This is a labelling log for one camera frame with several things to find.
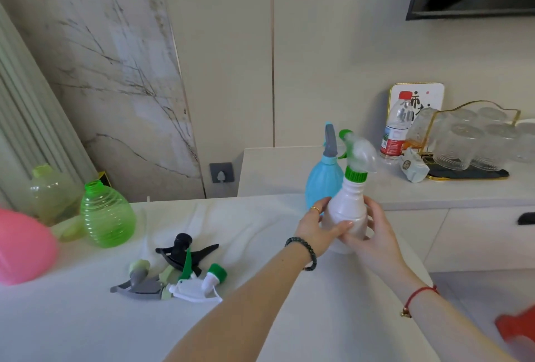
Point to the person's right hand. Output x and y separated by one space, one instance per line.
382 244

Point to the person's left hand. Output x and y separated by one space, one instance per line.
311 232

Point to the person's right thumb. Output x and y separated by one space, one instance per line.
353 240

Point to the person's left thumb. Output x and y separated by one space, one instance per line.
336 230

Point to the white spray bottle green collar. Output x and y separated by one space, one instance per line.
347 202

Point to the person's right forearm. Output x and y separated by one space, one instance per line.
451 328

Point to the person's left forearm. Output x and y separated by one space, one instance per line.
242 311

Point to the blue spray bottle grey trigger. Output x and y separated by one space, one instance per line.
322 182

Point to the white crumpled packet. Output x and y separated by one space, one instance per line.
413 167

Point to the clear water bottle red cap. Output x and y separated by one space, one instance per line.
393 140

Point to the white low cabinet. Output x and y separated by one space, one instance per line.
459 240

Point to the group of ribbed glass cups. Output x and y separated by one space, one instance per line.
457 148

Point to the black green trigger spray head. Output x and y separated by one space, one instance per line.
182 244

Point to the white green trigger spray head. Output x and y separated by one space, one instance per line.
192 290

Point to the white framed calligraphy sign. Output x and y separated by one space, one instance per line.
430 98

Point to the red plastic object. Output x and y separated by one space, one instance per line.
518 328

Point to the grey trigger spray head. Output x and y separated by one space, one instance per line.
138 289

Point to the green ribbed plastic bottle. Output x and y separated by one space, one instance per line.
106 217

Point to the white table cloth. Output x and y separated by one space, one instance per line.
83 324

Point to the pale yellow-green plastic bottle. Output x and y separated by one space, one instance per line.
52 194

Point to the pink plastic bottle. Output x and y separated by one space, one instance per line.
25 248

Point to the pale pleated curtain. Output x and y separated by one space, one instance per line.
25 131

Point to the grey wall socket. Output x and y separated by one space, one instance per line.
220 172

